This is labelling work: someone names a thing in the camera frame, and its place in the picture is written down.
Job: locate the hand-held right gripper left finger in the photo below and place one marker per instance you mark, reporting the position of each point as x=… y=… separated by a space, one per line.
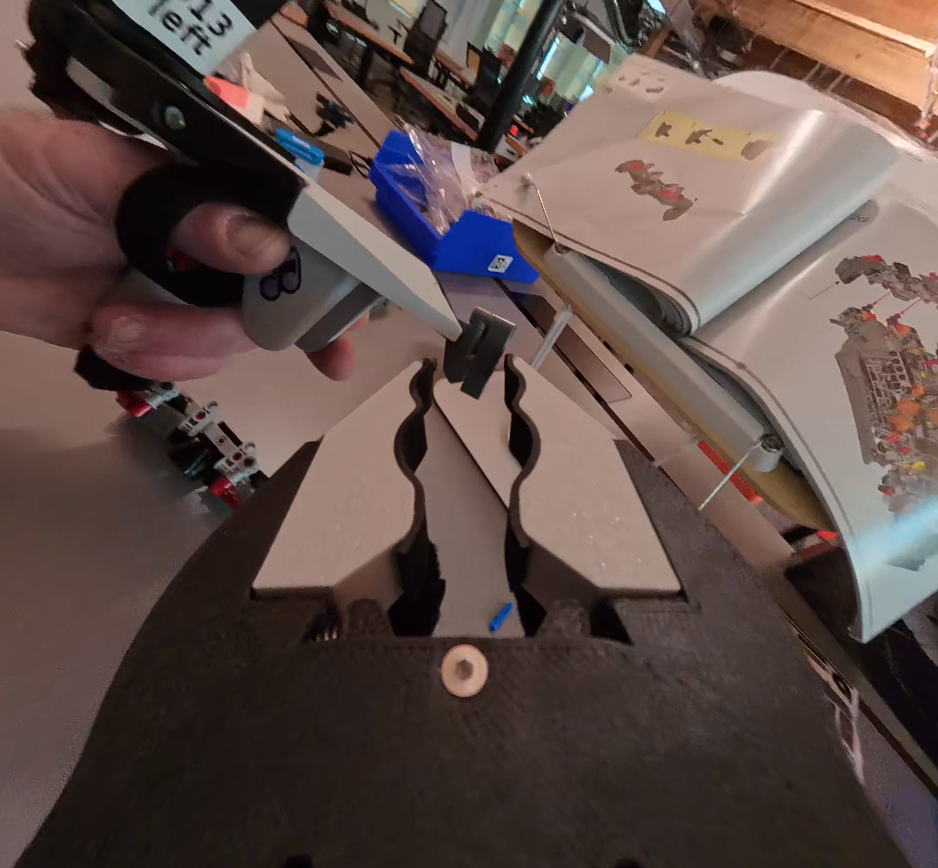
x=344 y=509

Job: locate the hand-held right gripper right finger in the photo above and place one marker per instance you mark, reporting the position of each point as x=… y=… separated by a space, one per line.
x=593 y=516

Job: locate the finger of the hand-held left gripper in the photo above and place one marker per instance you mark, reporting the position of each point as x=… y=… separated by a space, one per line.
x=366 y=259

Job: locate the dark grey lego piece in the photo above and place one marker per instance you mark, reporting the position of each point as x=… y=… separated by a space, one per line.
x=476 y=355

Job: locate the grey and red lego assembly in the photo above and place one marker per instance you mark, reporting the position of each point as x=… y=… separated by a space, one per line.
x=205 y=443

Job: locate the blue lego pin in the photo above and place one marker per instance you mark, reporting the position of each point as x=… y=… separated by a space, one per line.
x=500 y=617

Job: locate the lego instruction booklet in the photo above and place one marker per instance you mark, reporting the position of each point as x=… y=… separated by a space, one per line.
x=733 y=223

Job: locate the person's left hand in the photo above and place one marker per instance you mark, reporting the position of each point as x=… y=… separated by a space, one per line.
x=58 y=223

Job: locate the blue lidded clear box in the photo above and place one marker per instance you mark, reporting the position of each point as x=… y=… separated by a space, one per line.
x=300 y=149

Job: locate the clear plastic bags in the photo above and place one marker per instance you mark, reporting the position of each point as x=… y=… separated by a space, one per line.
x=440 y=179

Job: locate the blue plastic bin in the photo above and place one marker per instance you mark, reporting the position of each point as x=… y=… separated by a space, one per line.
x=476 y=252

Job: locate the orange plastic object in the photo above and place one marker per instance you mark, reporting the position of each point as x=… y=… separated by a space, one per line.
x=725 y=479

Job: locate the white book stand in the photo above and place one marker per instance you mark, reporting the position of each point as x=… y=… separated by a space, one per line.
x=645 y=355

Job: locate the black metal pole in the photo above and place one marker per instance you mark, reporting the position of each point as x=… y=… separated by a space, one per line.
x=542 y=25

